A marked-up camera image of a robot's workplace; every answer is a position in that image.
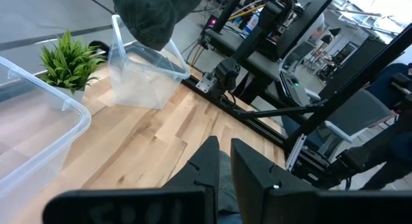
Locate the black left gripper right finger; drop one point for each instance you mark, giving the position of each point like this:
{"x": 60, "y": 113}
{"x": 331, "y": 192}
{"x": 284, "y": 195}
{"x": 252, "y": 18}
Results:
{"x": 251, "y": 172}

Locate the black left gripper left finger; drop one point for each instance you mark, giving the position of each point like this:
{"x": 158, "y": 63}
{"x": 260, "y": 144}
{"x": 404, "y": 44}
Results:
{"x": 202, "y": 166}

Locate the dark green cap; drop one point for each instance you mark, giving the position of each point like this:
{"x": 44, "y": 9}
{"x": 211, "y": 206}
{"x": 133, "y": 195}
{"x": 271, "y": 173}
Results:
{"x": 154, "y": 14}

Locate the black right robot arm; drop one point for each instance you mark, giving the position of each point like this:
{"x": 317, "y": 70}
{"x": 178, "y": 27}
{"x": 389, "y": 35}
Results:
{"x": 227, "y": 72}

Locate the clear plastic bin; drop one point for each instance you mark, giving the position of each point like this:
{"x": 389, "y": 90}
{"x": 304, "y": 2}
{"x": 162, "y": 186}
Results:
{"x": 145, "y": 85}
{"x": 32, "y": 127}

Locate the grey equipment cart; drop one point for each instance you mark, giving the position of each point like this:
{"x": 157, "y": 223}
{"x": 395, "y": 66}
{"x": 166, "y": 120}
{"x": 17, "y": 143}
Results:
{"x": 260, "y": 64}

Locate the grey office chair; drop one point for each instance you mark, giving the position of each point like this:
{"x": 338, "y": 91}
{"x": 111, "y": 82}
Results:
{"x": 354, "y": 114}

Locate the black power box red light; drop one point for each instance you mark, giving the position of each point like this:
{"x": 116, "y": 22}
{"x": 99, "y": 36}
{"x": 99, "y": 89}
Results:
{"x": 210, "y": 24}

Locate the white wipes bottle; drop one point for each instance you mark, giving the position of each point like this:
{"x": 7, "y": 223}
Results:
{"x": 252, "y": 22}

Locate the person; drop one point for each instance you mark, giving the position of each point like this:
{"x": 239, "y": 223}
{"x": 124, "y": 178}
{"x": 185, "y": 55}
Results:
{"x": 383, "y": 85}

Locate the green potted plant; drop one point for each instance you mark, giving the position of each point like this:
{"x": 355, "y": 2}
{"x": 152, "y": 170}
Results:
{"x": 67, "y": 63}

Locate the black aluminium table frame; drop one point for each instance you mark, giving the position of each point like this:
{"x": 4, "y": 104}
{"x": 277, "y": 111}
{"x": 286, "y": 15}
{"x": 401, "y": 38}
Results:
{"x": 267, "y": 132}

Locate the silver frame end bar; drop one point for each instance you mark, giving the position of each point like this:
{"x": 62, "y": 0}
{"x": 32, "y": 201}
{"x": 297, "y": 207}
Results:
{"x": 294, "y": 153}

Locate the silver corner bracket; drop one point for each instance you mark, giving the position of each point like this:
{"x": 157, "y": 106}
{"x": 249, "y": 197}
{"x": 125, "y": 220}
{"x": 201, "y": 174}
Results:
{"x": 205, "y": 83}

